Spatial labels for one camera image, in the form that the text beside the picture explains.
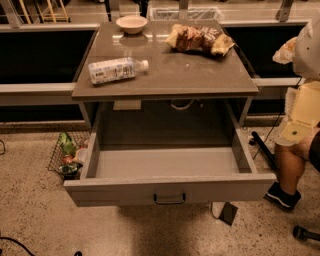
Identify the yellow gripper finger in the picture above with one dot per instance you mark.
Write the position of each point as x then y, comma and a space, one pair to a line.
285, 54
302, 113

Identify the clear plastic water bottle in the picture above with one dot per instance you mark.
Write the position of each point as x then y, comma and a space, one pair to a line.
116, 69

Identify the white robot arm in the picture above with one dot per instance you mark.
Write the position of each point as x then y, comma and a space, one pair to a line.
306, 58

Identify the open grey top drawer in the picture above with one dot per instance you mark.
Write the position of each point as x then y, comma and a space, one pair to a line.
134, 154

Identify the person's bare leg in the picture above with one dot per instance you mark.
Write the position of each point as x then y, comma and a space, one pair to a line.
291, 160

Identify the black tripod leg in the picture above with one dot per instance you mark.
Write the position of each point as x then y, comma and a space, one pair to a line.
262, 147

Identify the crumpled chip bag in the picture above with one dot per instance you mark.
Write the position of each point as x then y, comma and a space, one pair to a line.
209, 40

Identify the black sneaker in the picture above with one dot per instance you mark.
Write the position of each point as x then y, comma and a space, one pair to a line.
281, 199

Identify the grey cabinet with countertop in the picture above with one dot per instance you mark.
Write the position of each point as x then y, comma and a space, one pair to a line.
171, 75

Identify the black caster wheel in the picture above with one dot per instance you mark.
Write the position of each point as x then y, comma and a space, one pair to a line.
303, 234

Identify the black floor plate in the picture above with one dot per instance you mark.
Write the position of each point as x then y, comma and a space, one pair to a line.
228, 213

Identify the beige ceramic bowl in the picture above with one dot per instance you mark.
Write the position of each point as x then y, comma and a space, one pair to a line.
132, 24

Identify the yellow chair in background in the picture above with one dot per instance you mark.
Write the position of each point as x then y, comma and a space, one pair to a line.
43, 11

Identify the black drawer handle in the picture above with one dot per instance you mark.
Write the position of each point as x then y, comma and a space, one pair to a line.
178, 200

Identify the wire basket with groceries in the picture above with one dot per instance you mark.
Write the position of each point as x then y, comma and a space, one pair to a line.
63, 160

